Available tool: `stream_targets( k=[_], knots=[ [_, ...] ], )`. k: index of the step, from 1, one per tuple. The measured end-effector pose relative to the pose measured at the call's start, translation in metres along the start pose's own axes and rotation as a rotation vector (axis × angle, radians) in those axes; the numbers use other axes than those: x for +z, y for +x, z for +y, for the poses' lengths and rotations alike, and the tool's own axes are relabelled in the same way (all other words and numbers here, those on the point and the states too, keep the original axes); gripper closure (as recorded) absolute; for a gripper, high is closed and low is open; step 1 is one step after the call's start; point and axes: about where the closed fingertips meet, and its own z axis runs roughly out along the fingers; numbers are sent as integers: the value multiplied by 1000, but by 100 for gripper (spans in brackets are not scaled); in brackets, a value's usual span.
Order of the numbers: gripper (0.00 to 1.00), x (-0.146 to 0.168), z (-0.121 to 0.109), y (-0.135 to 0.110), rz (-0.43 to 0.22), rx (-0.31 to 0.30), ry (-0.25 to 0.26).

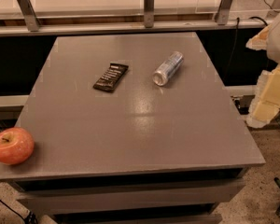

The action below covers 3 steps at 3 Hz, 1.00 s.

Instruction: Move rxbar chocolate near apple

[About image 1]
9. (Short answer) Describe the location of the black cable on wall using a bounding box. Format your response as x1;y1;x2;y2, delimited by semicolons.
225;15;269;79

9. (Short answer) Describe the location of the red apple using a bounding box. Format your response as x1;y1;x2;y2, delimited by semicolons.
0;127;35;165

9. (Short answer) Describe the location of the metal bracket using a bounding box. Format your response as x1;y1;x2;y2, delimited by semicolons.
215;0;233;25
17;0;40;32
144;0;154;28

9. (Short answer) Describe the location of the grey drawer cabinet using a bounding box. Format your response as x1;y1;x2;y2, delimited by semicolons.
0;33;264;224

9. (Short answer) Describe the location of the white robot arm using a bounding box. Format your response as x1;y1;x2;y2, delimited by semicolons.
245;13;280;128

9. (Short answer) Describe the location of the middle metal bracket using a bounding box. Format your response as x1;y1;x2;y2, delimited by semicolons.
144;0;154;28

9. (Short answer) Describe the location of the black rxbar chocolate wrapper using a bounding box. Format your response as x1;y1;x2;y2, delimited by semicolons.
92;63;129;92

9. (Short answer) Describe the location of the right metal bracket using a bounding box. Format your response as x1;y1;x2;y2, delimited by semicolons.
215;0;233;25

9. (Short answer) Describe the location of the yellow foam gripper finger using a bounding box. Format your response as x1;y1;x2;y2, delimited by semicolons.
245;26;270;50
246;64;280;128

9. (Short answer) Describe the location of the left metal bracket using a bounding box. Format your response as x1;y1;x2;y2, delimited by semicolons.
17;0;40;32

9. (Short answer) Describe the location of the silver drink can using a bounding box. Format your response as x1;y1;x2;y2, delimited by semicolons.
152;51;184;86

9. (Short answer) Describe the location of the black cable on floor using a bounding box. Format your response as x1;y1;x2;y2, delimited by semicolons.
0;192;38;224

